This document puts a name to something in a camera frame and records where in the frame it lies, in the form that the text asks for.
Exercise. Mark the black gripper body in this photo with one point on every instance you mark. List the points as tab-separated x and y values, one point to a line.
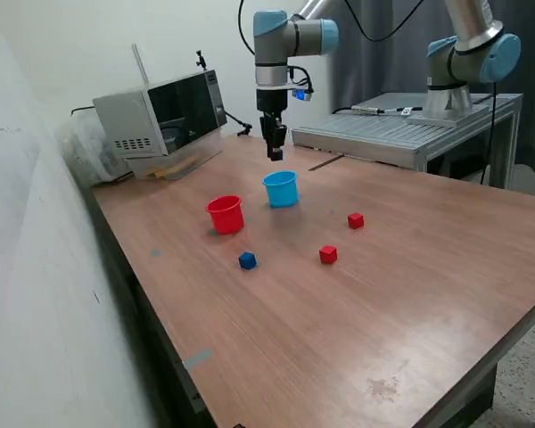
272	102

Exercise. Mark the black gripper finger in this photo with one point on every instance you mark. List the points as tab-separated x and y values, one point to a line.
267	129
280	140

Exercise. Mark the red cube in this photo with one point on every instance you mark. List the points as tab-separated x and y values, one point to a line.
328	254
356	221

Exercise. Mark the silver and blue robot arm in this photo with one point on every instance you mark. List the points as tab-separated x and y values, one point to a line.
272	49

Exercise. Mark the blue plastic cup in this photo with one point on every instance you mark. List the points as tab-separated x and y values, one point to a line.
281	191

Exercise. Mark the clear acrylic stand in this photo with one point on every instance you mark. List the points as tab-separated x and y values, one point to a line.
205	151

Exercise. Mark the aluminium profile robot stand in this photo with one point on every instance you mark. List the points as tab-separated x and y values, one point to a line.
374	131

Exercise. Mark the red plastic cup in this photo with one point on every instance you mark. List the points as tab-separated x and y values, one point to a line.
225	218

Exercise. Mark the yellowish wooden pieces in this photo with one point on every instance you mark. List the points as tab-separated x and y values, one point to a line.
169	169

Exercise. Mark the white warning label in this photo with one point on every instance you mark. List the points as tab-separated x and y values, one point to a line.
408	111

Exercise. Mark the thin white rod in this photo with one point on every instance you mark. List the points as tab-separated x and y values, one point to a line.
140	64

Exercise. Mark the silver microwave oven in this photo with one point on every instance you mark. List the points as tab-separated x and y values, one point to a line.
129	120

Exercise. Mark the blue tape patch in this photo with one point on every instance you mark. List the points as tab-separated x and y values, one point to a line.
154	253

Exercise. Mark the aluminium mounting plate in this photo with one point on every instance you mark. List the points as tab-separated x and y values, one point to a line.
477	111

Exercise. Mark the large grey tape patch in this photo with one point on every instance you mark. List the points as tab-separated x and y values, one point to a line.
197	359

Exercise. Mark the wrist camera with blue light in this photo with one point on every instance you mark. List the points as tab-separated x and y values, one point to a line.
302	95

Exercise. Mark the small black camera mount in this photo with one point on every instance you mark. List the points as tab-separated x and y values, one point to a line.
200	60

